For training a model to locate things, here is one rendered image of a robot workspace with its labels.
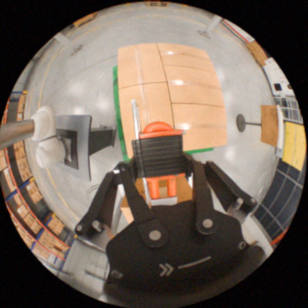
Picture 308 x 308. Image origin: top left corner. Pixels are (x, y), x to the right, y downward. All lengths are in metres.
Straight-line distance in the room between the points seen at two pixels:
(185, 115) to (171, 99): 0.17
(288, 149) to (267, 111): 5.62
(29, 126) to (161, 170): 0.63
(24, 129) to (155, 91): 0.88
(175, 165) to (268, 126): 1.74
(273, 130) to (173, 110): 1.57
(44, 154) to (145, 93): 0.80
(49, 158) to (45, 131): 0.16
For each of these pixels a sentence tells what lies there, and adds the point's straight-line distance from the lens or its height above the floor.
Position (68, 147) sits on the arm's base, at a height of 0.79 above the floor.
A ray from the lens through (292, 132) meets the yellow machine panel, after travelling 7.28.
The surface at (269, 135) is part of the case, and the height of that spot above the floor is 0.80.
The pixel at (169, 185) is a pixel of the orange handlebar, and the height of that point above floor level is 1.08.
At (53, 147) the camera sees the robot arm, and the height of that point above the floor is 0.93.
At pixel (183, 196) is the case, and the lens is 0.49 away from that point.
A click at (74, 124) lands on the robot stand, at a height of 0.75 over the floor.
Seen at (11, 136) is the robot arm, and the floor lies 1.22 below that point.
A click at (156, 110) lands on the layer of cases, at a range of 0.71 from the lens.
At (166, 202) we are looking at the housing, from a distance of 0.22.
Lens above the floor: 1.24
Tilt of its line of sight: 73 degrees down
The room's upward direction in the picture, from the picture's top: 175 degrees clockwise
